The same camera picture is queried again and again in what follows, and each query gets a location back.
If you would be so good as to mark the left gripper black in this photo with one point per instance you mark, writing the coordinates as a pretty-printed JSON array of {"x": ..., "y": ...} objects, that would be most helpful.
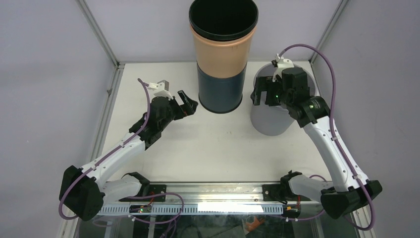
[{"x": 190, "y": 106}]

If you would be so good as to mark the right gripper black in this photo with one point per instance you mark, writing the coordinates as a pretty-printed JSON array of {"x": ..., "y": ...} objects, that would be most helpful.
[{"x": 267, "y": 85}]

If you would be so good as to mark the grey plastic bucket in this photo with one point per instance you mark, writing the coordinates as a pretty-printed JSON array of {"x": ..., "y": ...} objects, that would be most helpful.
[{"x": 275, "y": 120}]

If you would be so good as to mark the black ribbed plastic bucket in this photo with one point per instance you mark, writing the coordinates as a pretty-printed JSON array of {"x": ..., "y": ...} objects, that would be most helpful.
[{"x": 223, "y": 20}]

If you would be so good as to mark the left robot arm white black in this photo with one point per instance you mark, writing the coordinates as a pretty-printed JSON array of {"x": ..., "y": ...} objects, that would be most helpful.
[{"x": 111, "y": 161}]

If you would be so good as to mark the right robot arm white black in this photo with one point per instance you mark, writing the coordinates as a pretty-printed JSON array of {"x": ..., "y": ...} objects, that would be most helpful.
[{"x": 314, "y": 116}]

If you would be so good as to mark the dark blue plastic bucket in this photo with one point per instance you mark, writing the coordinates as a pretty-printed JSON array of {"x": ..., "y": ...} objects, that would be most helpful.
[{"x": 220, "y": 95}]

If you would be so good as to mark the orange plastic bucket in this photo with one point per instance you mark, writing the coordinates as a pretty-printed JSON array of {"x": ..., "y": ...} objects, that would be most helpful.
[{"x": 222, "y": 59}]

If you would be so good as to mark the orange object below table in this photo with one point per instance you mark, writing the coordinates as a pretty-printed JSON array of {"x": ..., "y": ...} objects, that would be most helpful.
[{"x": 252, "y": 222}]

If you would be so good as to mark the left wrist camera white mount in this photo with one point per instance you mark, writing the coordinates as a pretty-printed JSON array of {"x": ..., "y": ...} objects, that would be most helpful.
[{"x": 160, "y": 89}]

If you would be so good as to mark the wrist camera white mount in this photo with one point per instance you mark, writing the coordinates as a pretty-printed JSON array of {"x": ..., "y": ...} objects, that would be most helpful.
[
  {"x": 160, "y": 89},
  {"x": 280, "y": 63}
]

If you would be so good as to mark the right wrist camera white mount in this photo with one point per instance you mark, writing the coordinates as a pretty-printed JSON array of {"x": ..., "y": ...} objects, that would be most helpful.
[{"x": 280, "y": 63}]

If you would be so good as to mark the left aluminium frame post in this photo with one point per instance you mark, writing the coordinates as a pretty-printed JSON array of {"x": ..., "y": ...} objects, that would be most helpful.
[{"x": 97, "y": 31}]

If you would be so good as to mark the aluminium frame post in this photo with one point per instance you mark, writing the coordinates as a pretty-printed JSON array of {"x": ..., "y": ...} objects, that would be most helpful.
[
  {"x": 330, "y": 26},
  {"x": 97, "y": 31}
]

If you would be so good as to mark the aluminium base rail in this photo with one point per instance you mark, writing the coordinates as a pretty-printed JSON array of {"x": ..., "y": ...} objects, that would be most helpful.
[{"x": 213, "y": 189}]

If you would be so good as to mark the white slotted cable duct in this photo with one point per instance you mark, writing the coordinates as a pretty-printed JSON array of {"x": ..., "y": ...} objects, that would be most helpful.
[{"x": 212, "y": 208}]

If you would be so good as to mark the right aluminium frame post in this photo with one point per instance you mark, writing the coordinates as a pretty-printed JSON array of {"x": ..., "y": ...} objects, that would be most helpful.
[{"x": 330, "y": 26}]

